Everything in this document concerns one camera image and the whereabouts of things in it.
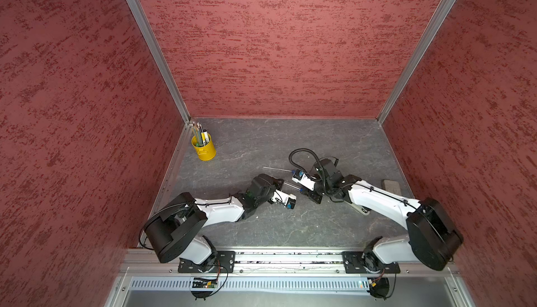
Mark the left aluminium corner post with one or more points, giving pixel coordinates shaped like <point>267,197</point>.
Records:
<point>158,56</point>

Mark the aluminium corner post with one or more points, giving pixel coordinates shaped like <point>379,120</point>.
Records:
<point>435,23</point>
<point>158,56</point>

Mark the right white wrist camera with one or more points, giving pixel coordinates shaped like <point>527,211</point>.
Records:
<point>302,179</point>

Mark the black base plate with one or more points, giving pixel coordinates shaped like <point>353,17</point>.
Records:
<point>221,261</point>
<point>352,262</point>

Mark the yellow pen cup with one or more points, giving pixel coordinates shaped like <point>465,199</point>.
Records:
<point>206,152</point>

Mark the white black stapler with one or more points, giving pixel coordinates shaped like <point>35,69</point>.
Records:
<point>360,209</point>

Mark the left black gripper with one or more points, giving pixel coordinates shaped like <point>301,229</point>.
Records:
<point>277,185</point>

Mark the white slotted cable duct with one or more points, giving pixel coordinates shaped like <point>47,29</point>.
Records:
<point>297,285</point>

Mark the pens in cup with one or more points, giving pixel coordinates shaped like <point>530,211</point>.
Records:
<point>200,134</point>

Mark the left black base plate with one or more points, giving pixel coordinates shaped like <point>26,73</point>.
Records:
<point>221,261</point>

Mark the base wiring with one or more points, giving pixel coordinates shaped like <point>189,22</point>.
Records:
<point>379,287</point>
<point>204,282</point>

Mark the grey sponge block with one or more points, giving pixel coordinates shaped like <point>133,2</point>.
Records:
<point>392,187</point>

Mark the aluminium front rail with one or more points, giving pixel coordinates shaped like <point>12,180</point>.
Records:
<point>258,261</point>

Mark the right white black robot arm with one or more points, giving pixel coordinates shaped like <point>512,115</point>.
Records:
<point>431,236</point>

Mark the right base wiring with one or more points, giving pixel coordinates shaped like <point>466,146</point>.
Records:
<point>379,287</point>

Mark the clear test tube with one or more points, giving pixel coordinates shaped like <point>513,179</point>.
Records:
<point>277,169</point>
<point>292,186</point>

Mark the left base wiring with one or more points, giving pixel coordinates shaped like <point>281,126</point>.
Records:
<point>204,282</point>

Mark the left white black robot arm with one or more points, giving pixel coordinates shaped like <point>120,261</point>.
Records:
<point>174,231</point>

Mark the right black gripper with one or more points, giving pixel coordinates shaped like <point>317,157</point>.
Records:
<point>312,196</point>

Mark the right aluminium corner post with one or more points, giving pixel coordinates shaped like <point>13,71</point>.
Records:
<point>435,23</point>

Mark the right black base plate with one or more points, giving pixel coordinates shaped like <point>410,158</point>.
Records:
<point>352,262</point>

